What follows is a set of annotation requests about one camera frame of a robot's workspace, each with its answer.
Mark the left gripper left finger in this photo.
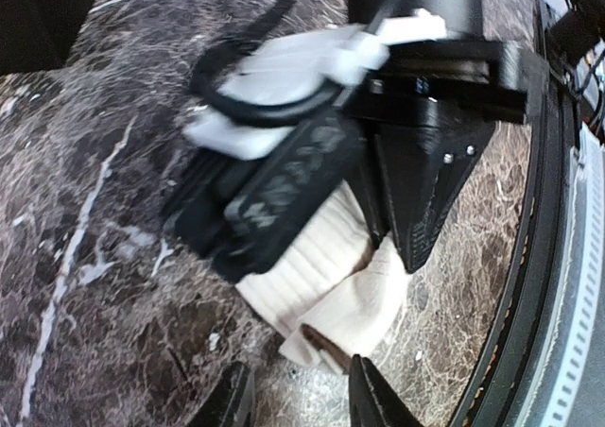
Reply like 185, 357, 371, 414
188, 362, 255, 427

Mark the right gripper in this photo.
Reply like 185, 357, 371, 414
346, 40, 548, 274

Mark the white cable duct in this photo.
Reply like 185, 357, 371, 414
515, 127, 604, 426

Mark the black display box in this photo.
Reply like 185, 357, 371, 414
1, 0, 95, 75

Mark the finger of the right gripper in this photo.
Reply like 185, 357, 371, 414
163, 112, 364, 284

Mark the cream brown sock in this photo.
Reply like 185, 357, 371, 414
236, 183, 411, 373

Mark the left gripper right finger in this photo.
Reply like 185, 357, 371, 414
348, 354, 423, 427

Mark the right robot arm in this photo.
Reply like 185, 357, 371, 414
163, 0, 547, 284

